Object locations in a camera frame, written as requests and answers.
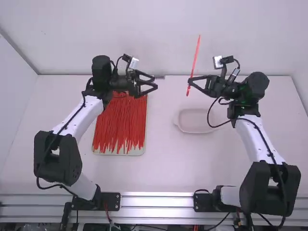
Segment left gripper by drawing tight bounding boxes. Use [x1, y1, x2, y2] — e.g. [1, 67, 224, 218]
[125, 69, 159, 99]

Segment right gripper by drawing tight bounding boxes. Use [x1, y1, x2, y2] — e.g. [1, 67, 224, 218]
[188, 75, 230, 98]

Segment orange cable tie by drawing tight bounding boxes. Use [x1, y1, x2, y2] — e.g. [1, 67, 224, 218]
[185, 35, 202, 97]

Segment white dish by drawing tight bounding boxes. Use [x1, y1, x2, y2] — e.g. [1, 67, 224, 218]
[173, 108, 217, 134]

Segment pale tray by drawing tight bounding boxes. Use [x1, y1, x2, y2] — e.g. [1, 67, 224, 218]
[90, 93, 149, 156]

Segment silver rails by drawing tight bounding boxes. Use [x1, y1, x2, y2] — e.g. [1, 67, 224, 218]
[0, 191, 308, 226]

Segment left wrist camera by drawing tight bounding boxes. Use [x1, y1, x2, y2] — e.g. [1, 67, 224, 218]
[128, 55, 140, 70]

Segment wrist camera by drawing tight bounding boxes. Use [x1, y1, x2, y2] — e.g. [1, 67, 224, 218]
[212, 55, 224, 70]
[128, 55, 140, 70]

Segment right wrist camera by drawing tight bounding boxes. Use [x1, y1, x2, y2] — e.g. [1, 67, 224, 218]
[212, 55, 224, 70]

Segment black cable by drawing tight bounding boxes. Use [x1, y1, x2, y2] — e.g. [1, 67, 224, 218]
[35, 177, 73, 193]
[206, 96, 235, 128]
[115, 54, 127, 73]

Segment braided camera cable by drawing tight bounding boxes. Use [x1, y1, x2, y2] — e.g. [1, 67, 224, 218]
[227, 57, 241, 84]

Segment row of orange cable ties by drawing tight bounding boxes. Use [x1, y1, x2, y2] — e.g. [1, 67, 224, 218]
[93, 90, 148, 154]

